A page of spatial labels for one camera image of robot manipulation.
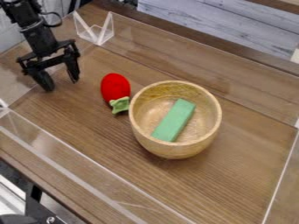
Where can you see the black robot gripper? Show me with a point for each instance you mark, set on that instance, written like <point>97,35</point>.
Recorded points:
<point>46,45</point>

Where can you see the red plush object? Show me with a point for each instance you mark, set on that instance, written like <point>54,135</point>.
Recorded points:
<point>114,87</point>

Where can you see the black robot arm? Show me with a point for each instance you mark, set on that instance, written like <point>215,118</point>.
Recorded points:
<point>24,13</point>

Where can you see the wooden bowl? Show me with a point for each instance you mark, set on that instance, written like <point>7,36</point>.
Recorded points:
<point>149,108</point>

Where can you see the green rectangular block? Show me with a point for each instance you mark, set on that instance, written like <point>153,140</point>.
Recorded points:
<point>175,120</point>

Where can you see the clear acrylic corner bracket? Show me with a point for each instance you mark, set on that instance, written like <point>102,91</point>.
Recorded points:
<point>95,34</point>

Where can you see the clear acrylic front wall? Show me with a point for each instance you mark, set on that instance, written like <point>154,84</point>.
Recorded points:
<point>99,196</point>

